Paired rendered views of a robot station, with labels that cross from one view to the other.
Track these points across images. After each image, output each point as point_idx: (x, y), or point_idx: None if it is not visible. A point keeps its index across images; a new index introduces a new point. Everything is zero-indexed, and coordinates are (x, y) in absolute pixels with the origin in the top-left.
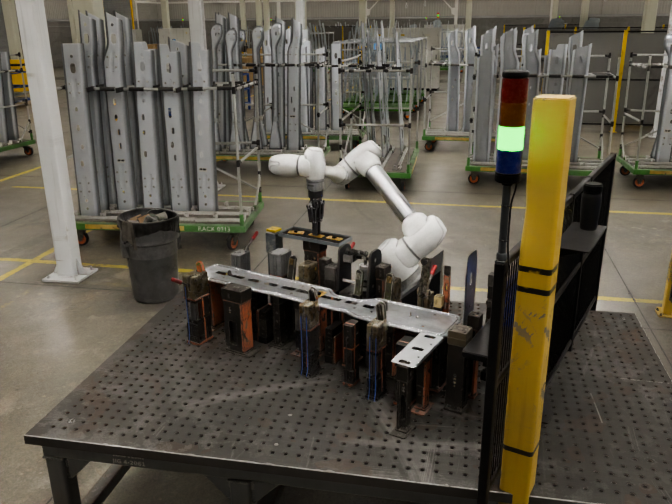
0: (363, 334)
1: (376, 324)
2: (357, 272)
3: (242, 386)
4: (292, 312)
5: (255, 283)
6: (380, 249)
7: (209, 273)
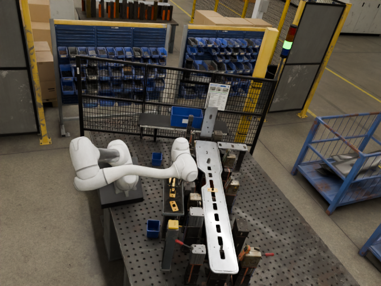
0: None
1: (233, 154)
2: None
3: (258, 230)
4: None
5: (221, 224)
6: (136, 178)
7: (229, 261)
